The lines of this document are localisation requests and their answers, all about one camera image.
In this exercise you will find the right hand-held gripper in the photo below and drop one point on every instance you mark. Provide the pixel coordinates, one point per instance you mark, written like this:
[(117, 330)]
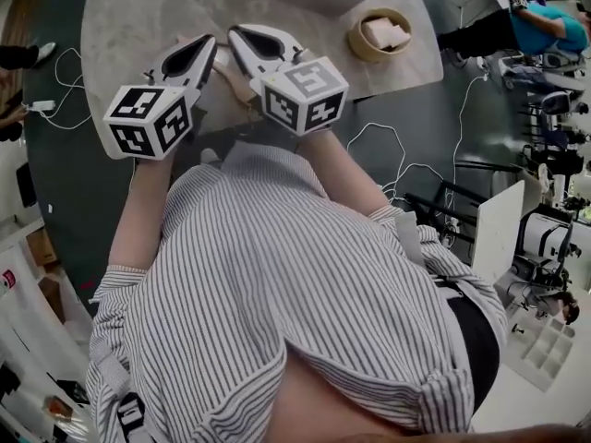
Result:
[(314, 79)]

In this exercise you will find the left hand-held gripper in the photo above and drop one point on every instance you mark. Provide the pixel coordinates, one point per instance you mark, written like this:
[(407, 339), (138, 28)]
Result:
[(138, 104)]

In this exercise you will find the person's right forearm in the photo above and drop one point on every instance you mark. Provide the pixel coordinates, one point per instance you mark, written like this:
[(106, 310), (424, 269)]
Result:
[(341, 169)]

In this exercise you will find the person's left forearm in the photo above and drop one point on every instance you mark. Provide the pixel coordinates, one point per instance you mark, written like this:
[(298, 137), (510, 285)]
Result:
[(138, 210)]

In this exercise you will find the brown cardboard box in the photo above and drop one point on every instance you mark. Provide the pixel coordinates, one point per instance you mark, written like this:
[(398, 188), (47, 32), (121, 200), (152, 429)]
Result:
[(41, 247)]

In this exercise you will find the grey stone-look table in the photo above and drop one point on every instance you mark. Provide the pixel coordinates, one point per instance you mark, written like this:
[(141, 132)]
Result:
[(129, 26)]

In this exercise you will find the round bamboo basket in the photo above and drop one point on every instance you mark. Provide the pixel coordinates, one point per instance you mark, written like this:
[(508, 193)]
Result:
[(358, 46)]

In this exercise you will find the person's left white shoe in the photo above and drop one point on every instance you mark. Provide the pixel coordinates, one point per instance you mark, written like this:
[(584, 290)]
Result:
[(210, 156)]

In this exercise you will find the white power strip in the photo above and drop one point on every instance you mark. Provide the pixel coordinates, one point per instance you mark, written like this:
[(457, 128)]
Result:
[(41, 106), (482, 68), (451, 231)]

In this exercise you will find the black flat monitor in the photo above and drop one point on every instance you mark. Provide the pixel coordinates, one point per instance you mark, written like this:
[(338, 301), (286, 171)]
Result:
[(26, 185)]

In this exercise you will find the person's striped shirt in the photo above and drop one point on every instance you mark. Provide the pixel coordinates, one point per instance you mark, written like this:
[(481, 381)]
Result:
[(277, 270)]

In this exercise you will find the red white can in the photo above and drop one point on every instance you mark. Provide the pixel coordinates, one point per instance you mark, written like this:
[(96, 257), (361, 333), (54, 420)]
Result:
[(8, 279)]

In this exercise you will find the white blue office chair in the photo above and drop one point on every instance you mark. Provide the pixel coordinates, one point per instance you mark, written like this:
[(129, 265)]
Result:
[(556, 103)]

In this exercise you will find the white shell chair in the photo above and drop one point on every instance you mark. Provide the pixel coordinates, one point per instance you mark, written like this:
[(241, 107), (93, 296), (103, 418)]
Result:
[(531, 187)]

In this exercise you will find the white black robot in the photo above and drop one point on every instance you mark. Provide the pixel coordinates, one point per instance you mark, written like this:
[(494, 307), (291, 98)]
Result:
[(538, 229)]

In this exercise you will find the person's chest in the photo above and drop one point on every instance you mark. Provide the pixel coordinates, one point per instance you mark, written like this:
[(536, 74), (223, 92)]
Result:
[(332, 404)]

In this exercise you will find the person's black worn pack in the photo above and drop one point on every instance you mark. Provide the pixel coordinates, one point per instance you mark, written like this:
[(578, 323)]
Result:
[(475, 353)]

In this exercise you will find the white compartment organizer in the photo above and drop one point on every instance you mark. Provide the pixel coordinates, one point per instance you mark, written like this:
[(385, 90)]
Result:
[(549, 353)]

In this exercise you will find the white table black frame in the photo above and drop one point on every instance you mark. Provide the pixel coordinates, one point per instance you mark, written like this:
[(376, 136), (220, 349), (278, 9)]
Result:
[(498, 229)]

